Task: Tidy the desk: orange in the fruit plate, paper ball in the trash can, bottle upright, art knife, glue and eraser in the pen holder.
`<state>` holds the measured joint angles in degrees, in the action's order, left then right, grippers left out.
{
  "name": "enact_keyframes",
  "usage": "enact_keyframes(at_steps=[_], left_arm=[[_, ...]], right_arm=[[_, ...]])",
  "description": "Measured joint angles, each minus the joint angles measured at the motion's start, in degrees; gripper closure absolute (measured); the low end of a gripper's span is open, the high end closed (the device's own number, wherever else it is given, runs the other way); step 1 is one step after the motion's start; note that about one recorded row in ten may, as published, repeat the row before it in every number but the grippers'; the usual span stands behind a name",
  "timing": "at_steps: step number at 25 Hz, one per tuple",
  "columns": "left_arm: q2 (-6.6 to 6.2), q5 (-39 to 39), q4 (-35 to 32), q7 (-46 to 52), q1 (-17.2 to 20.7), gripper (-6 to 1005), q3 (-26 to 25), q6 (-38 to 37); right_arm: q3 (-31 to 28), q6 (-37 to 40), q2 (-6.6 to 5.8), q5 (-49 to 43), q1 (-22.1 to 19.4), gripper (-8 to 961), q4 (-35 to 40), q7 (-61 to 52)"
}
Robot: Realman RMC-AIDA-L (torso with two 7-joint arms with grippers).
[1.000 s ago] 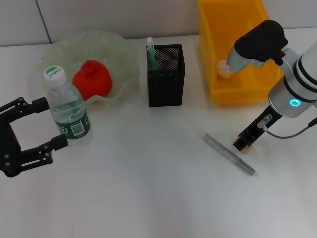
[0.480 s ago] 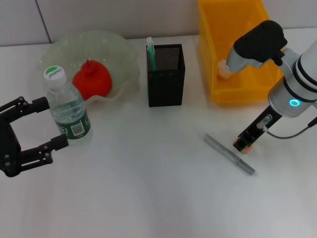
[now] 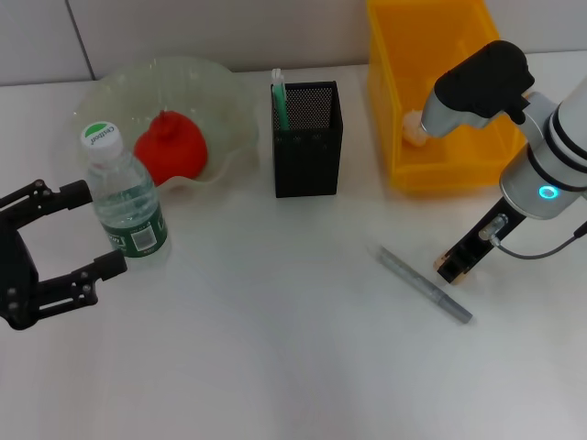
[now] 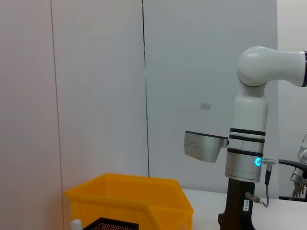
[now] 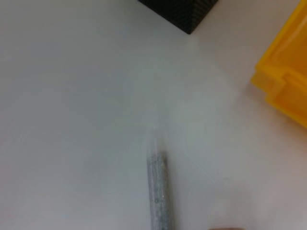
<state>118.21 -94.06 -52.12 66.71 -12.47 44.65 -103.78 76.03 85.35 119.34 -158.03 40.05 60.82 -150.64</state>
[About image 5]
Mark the yellow plastic bin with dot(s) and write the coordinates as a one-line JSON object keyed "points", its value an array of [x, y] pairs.
{"points": [[287, 72]]}

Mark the black mesh pen holder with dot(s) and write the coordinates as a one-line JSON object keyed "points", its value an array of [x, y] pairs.
{"points": [[182, 14]]}

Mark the grey pen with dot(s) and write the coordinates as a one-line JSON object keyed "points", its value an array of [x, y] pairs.
{"points": [[159, 191]]}

